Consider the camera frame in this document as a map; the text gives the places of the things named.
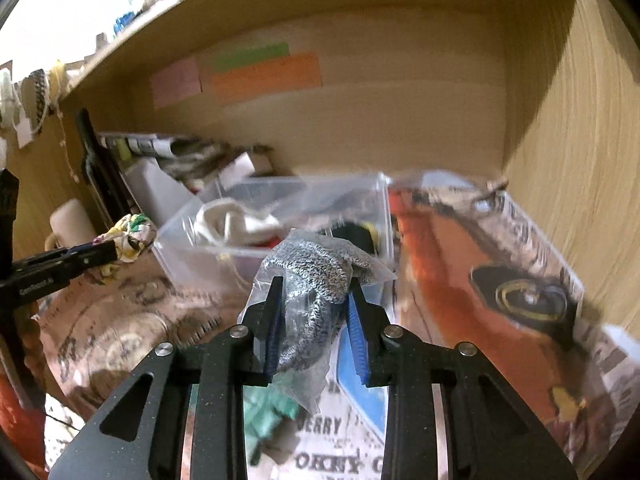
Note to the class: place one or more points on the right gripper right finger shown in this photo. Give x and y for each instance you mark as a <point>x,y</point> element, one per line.
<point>491,431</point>

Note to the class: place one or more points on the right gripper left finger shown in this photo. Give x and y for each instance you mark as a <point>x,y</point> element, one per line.
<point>176,396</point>

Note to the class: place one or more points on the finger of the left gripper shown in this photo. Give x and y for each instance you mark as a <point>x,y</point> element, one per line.
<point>84,256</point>

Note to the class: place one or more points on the green knit cloth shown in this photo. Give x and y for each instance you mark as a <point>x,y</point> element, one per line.
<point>263,411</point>

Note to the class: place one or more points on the floral fabric scrunchie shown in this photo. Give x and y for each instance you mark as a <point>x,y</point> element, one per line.
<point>132,235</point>

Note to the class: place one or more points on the beige cloth pouch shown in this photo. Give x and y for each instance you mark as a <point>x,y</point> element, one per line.
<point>229,223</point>

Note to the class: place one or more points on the grey knit item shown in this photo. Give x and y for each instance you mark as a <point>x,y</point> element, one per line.
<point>316,271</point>

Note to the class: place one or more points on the black pouch with chain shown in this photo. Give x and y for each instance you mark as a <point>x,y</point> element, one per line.
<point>358,234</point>

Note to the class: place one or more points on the white mug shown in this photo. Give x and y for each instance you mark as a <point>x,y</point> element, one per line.
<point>70,226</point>

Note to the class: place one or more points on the dark glass bottle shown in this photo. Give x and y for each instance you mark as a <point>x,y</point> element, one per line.
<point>103,175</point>

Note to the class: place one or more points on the blue plastic packet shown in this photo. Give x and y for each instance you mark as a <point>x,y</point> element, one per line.
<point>370,403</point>

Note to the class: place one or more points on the white plastic sheet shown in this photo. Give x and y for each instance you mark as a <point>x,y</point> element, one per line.
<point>157,194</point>

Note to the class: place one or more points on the stack of papers and books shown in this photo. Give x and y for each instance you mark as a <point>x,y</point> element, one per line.
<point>191,160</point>

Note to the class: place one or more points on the orange fox print cloth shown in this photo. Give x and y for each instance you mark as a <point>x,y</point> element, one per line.
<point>472,266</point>

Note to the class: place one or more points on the clear plastic storage bin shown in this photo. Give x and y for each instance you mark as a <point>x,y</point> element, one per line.
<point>311,204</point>

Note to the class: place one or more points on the pink paper label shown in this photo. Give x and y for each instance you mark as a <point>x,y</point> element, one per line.
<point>176,82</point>

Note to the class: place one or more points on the green paper label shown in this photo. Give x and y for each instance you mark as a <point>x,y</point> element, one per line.
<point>246,56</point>

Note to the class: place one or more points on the orange paper label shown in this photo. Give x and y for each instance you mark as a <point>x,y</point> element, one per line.
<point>278,75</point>

